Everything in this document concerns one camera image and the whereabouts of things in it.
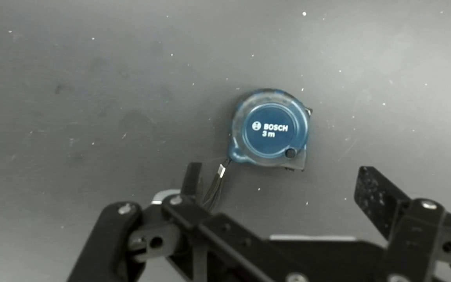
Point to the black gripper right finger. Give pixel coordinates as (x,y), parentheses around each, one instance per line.
(375,201)

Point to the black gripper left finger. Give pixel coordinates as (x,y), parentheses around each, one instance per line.
(191,181)

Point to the blue black measuring tape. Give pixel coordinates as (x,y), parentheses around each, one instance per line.
(269,127)

